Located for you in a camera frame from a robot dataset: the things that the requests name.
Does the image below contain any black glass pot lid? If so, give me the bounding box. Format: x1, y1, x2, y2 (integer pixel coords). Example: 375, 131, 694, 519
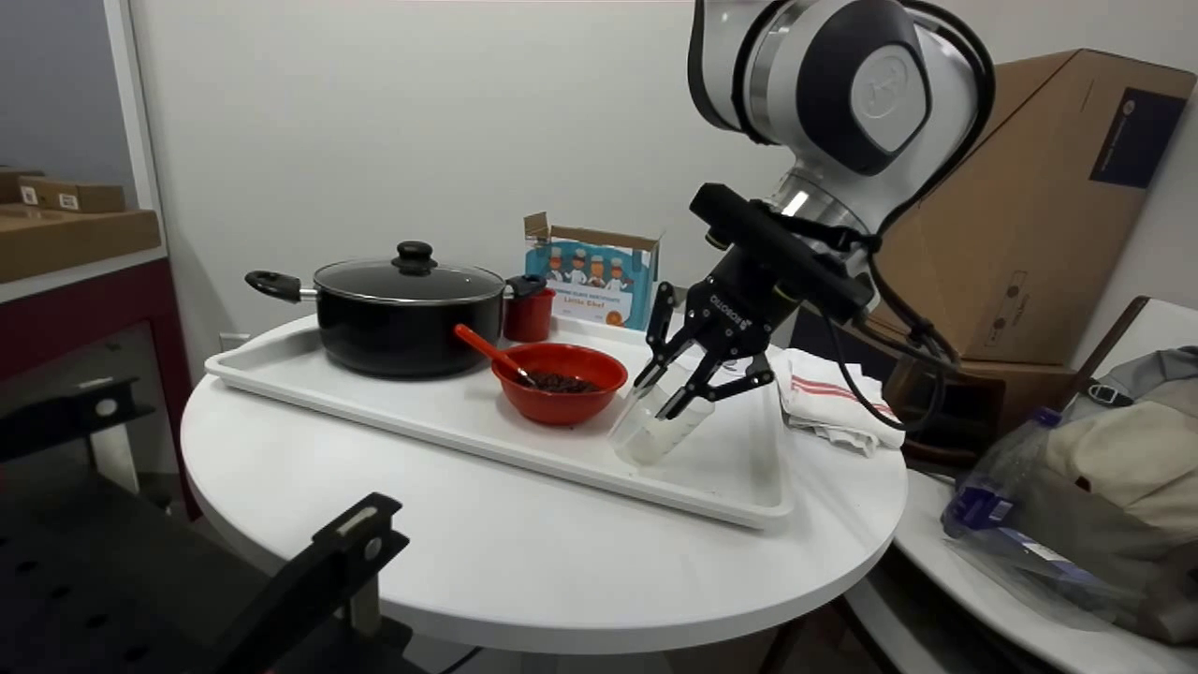
315, 239, 506, 307

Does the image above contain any wooden shelf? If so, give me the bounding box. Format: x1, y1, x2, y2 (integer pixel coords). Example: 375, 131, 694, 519
0, 168, 161, 281

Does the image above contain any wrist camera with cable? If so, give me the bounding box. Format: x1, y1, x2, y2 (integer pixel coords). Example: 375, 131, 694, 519
685, 181, 881, 328

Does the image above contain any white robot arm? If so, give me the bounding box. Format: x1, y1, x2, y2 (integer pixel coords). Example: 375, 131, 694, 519
634, 0, 997, 420

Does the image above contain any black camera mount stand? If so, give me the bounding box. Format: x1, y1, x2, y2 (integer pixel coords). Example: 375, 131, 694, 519
210, 493, 418, 674

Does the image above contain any blue cardboard toy box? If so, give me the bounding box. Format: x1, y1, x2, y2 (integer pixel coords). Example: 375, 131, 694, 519
523, 213, 659, 328

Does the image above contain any red spoon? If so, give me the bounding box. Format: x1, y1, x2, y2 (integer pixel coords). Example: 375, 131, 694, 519
455, 323, 537, 386

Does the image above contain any white plastic tray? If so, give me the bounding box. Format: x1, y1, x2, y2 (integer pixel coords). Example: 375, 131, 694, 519
205, 317, 795, 533

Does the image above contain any white red striped towel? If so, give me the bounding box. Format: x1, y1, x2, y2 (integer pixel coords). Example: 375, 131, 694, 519
767, 347, 908, 454

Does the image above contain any black cooking pot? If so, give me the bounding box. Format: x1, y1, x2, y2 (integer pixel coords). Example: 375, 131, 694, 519
247, 268, 512, 382

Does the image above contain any red mug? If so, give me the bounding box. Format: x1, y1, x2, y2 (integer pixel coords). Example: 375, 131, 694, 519
506, 272, 553, 341

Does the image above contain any white round table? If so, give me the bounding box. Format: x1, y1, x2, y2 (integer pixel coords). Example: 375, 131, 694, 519
181, 369, 908, 654

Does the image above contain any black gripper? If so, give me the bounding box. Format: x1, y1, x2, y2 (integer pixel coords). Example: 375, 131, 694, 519
634, 246, 861, 420

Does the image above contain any red plastic bowl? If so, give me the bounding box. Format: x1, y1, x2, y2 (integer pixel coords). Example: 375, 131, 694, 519
493, 341, 629, 428

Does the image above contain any large brown cardboard box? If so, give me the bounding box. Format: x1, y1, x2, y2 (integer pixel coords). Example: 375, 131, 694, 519
881, 50, 1196, 368

